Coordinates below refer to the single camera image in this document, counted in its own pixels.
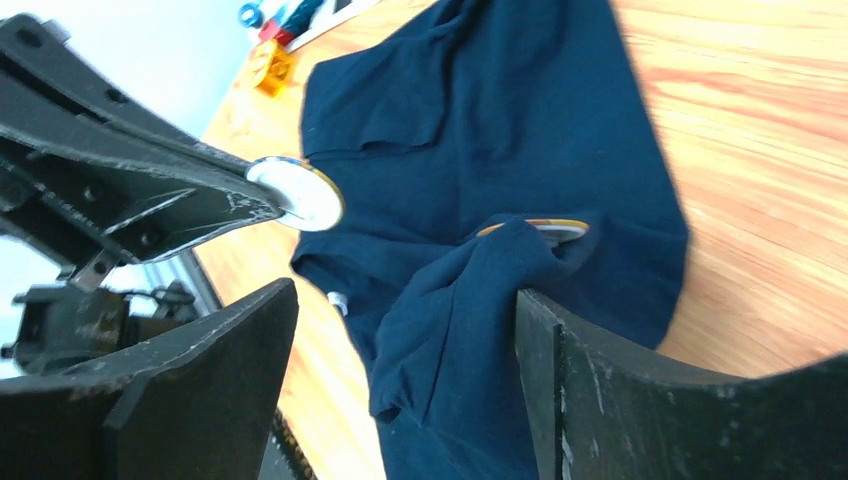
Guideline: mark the black white checkerboard mat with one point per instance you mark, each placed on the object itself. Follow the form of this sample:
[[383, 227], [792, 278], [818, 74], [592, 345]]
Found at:
[[330, 15]]

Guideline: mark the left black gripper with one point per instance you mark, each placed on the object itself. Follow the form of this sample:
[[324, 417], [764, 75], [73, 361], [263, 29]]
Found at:
[[93, 180]]

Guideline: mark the yellow red toy piece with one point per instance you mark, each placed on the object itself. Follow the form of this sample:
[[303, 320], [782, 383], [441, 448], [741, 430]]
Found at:
[[270, 68]]

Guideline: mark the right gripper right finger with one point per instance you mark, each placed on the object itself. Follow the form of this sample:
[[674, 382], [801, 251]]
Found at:
[[602, 407]]

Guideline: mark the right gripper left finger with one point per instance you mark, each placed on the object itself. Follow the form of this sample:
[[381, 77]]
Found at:
[[196, 402]]

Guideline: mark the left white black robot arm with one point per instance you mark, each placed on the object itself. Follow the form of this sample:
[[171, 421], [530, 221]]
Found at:
[[63, 325]]

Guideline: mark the navy blue garment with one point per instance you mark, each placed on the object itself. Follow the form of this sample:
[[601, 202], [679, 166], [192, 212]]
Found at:
[[472, 113]]

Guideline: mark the round gold brooch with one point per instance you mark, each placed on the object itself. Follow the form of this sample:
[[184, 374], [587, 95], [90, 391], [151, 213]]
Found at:
[[551, 232]]

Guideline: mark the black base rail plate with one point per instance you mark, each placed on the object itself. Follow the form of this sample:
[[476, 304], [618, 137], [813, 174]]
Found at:
[[284, 458]]

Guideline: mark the blue red toy car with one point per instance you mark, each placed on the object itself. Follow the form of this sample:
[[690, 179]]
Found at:
[[290, 20]]

